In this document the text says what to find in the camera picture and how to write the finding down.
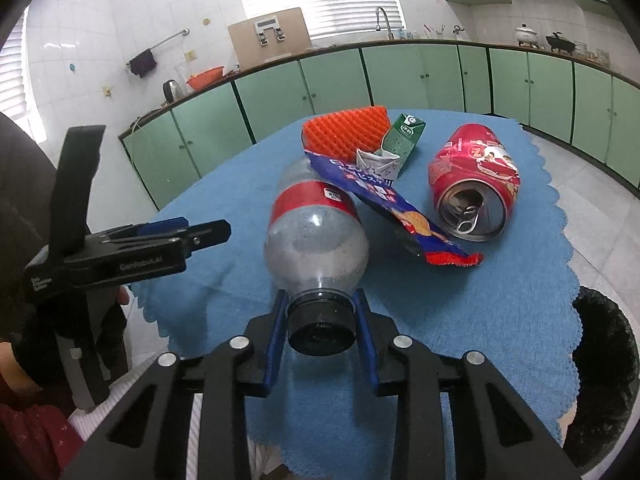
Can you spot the black wok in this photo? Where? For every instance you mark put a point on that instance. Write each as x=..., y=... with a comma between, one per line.
x=559, y=42

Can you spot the orange basin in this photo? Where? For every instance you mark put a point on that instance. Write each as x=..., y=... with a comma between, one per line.
x=205, y=79

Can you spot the blue snack packet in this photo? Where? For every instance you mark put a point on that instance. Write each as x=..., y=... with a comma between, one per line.
x=370, y=190

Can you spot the steel towel rail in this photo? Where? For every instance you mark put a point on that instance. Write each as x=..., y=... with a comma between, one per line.
x=167, y=40

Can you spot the person's left hand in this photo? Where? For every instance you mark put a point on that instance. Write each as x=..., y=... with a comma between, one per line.
x=114, y=330

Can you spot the clear plastic bottle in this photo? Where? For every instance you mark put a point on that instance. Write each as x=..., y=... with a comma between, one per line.
x=315, y=250

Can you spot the person's dark red clothing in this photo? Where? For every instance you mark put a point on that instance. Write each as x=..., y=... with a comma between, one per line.
x=35, y=440

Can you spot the steel electric kettle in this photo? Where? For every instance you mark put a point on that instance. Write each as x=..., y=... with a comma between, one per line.
x=172, y=91

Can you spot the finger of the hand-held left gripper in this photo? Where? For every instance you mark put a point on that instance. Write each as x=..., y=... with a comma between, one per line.
x=210, y=235
x=160, y=226

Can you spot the orange foam net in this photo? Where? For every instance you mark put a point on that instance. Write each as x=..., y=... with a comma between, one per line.
x=345, y=127

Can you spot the glass jars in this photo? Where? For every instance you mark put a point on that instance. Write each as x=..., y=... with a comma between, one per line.
x=592, y=54

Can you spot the green milk carton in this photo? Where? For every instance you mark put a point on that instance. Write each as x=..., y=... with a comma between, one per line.
x=405, y=137

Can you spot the person's left forearm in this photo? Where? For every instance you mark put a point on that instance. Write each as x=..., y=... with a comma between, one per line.
x=10, y=365

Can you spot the wooden cutting board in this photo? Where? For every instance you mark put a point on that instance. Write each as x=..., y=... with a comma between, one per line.
x=245, y=45

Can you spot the steel faucet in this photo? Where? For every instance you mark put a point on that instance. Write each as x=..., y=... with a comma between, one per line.
x=382, y=12

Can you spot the blue scalloped table mat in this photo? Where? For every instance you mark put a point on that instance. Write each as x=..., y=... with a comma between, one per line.
x=500, y=300

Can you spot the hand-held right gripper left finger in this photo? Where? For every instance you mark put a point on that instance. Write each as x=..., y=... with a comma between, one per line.
x=275, y=330

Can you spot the dark towel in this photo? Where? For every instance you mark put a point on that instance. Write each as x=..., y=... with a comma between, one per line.
x=143, y=64

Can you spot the green base cabinets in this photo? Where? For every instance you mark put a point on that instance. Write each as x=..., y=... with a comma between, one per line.
x=325, y=80

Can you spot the black-lined trash bin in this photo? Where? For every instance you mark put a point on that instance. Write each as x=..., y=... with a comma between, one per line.
x=605, y=360

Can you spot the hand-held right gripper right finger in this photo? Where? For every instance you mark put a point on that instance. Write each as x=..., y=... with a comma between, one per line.
x=365, y=340

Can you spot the red drink can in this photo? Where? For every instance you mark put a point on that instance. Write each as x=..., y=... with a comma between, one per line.
x=475, y=160

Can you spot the utensil holder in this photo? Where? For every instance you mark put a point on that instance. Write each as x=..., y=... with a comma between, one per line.
x=435, y=32

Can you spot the white cooking pot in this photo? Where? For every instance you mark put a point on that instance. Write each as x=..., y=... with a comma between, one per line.
x=526, y=35

